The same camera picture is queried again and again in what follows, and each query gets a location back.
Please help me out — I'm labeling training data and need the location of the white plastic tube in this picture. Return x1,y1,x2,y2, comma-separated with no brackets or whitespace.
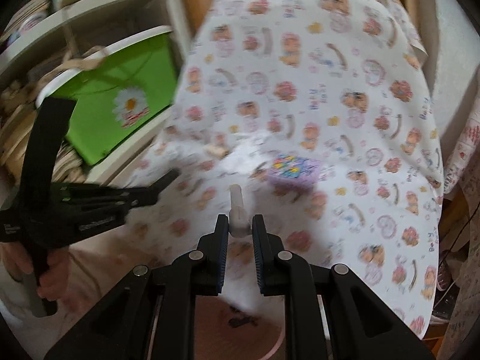
229,184,251,238

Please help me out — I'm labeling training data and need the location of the pink trash basket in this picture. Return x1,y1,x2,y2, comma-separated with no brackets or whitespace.
193,297,285,359

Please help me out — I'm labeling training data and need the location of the person left hand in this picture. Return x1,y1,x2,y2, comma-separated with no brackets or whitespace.
0,240,73,302

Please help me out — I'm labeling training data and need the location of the beige thread spool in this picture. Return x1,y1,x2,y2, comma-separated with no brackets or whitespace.
205,145,230,159

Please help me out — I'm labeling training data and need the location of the crumpled white tissue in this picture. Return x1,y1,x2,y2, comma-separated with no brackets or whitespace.
219,145,270,176

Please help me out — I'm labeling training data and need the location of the green plastic storage bin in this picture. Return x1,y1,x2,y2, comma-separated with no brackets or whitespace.
36,25,178,166

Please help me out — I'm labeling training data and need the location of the purple patterned small box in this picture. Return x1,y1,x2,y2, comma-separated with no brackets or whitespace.
267,154,322,191

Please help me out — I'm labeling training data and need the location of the white shelf unit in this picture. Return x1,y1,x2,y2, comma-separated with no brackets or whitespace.
1,0,191,184

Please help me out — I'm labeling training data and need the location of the teddy bear print tablecloth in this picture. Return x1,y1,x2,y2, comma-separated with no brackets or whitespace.
125,0,443,336

